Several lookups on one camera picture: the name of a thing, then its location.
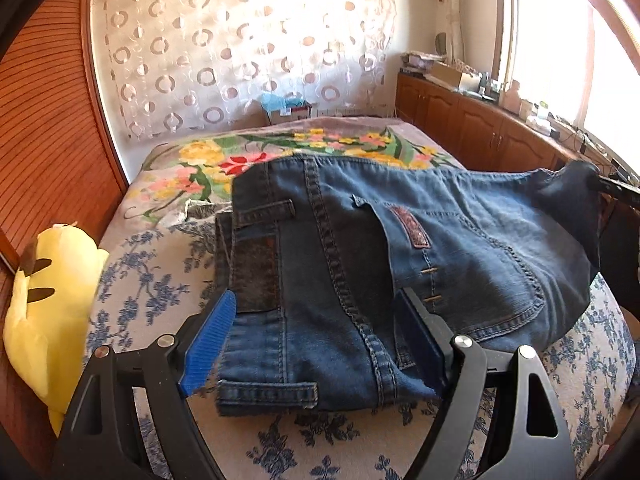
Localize white circle-pattern curtain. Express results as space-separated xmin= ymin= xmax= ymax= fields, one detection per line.
xmin=93 ymin=0 xmax=396 ymax=143

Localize cardboard box on cabinet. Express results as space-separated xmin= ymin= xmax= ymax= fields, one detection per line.
xmin=431 ymin=62 xmax=480 ymax=92

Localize wooden louvered wardrobe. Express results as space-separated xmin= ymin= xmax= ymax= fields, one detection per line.
xmin=0 ymin=0 xmax=130 ymax=461

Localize long wooden cabinet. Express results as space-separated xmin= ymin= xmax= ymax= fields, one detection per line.
xmin=395 ymin=73 xmax=579 ymax=172

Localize colourful floral blanket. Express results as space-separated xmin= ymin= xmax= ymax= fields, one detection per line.
xmin=117 ymin=117 xmax=461 ymax=230

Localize blue denim jeans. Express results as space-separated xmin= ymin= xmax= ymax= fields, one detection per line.
xmin=215 ymin=155 xmax=600 ymax=416

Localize cardboard box with blue cloth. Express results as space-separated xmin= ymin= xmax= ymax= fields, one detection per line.
xmin=258 ymin=93 xmax=312 ymax=126

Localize white plastic jug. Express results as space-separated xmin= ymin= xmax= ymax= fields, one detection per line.
xmin=501 ymin=79 xmax=522 ymax=115

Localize yellow plush toy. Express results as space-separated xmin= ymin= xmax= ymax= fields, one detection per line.
xmin=3 ymin=224 xmax=108 ymax=434

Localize blue floral bed sheet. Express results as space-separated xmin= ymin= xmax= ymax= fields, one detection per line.
xmin=86 ymin=221 xmax=636 ymax=479

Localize window with wooden frame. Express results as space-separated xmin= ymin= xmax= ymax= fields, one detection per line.
xmin=513 ymin=0 xmax=639 ymax=167

